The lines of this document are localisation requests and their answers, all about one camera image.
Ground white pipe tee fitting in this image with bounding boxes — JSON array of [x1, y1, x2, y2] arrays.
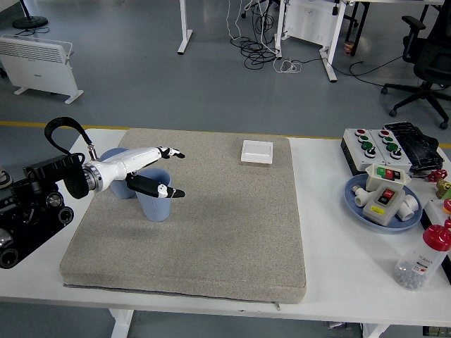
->
[[352, 185, 371, 208]]

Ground white switch box, coloured buttons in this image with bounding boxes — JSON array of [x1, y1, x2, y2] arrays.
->
[[364, 163, 412, 193]]

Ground brass valve with red handle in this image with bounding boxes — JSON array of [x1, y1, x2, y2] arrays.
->
[[428, 169, 451, 201]]

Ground black office chair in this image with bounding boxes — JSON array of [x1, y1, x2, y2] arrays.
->
[[381, 0, 451, 130]]

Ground black cable bundle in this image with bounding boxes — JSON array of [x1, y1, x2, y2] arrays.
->
[[230, 0, 283, 70]]

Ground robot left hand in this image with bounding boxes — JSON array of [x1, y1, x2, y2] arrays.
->
[[95, 145, 186, 199]]

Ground blue ribbed plastic cup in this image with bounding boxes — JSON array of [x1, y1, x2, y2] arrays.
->
[[100, 147, 137, 201], [135, 168, 173, 223]]

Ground black foot pedal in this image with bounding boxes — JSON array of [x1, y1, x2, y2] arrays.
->
[[383, 121, 445, 177]]

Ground blue plate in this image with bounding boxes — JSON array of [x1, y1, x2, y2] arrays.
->
[[343, 173, 424, 234]]

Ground white wall switch plate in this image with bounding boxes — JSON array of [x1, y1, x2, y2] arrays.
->
[[240, 139, 276, 165]]

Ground clear bottle with red cap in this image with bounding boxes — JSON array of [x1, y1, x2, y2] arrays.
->
[[393, 220, 451, 292]]

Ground grey-brown cushion mat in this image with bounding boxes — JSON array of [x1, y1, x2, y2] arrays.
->
[[58, 127, 307, 304]]

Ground white table leg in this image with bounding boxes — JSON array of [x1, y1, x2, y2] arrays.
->
[[108, 308, 135, 338], [362, 323, 392, 338]]

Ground long black floor cable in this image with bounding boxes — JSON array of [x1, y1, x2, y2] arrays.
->
[[297, 55, 406, 87]]

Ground white hanging cable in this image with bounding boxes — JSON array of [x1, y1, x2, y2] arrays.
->
[[225, 0, 254, 42]]

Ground white desk leg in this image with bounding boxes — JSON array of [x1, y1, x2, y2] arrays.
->
[[319, 0, 348, 83], [177, 0, 194, 55]]

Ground black desk frame leg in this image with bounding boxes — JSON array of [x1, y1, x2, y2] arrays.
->
[[344, 0, 371, 43]]

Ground white pipe coupling fitting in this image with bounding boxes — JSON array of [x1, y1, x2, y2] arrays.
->
[[397, 194, 420, 222]]

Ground grey push-button switch box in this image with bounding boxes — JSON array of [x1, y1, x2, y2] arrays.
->
[[362, 184, 402, 226]]

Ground white four-button control box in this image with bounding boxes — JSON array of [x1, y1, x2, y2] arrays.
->
[[340, 127, 388, 177], [368, 128, 413, 173]]

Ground white panel heater with grille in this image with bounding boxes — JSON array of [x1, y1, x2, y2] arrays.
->
[[0, 33, 85, 105]]

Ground emergency stop button box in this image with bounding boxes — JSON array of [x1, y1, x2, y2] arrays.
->
[[421, 199, 451, 240]]

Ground white coiled cable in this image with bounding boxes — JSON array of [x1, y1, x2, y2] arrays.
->
[[273, 58, 303, 75]]

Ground black round stand base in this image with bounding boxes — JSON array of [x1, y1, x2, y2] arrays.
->
[[12, 0, 49, 30]]

